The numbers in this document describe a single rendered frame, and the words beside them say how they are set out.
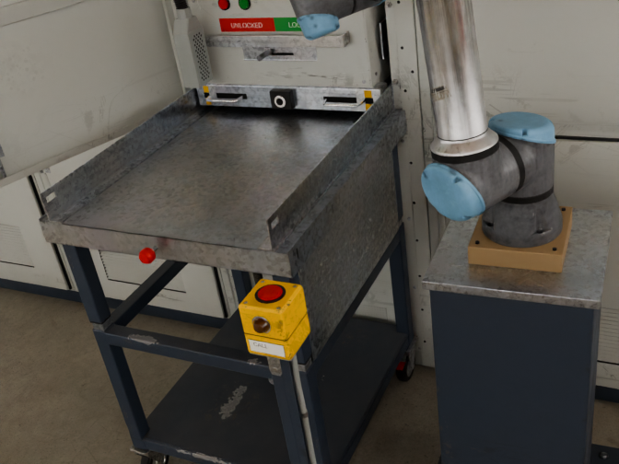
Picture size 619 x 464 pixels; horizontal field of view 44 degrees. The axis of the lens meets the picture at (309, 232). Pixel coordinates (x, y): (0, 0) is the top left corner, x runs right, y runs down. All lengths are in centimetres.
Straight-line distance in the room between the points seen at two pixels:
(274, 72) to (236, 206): 52
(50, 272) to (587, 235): 207
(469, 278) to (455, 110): 35
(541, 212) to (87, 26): 123
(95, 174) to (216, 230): 42
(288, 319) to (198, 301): 147
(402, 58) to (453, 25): 69
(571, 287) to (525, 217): 15
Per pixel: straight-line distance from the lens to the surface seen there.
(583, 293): 143
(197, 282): 259
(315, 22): 152
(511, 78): 184
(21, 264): 315
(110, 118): 214
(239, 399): 214
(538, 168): 141
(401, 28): 189
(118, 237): 163
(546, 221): 147
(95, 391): 261
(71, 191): 179
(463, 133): 129
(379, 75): 196
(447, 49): 124
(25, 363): 286
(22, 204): 293
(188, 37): 197
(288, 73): 199
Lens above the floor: 158
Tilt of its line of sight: 30 degrees down
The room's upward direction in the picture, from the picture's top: 9 degrees counter-clockwise
